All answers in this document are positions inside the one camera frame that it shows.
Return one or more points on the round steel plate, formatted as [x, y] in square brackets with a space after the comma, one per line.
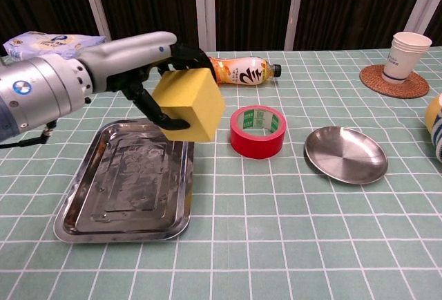
[345, 158]

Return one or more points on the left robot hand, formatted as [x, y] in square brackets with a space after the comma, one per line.
[131, 54]

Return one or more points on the blue tissue pack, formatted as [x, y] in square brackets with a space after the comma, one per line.
[52, 44]

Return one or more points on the white paper cup stack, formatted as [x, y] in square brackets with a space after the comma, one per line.
[404, 58]

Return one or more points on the brown woven coaster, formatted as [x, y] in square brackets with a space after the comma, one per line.
[373, 82]

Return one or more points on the yellow plush toy striped shirt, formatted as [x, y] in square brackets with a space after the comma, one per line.
[435, 120]

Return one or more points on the rectangular steel tray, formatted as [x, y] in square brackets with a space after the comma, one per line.
[121, 193]

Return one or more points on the green checked tablecloth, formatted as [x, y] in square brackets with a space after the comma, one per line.
[241, 244]

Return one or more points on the orange drink bottle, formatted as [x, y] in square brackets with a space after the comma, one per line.
[248, 72]

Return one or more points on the red tape roll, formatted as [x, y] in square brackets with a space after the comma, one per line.
[255, 148]

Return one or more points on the yellow foam cube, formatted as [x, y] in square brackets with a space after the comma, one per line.
[197, 106]

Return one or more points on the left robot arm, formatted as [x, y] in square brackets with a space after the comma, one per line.
[38, 92]

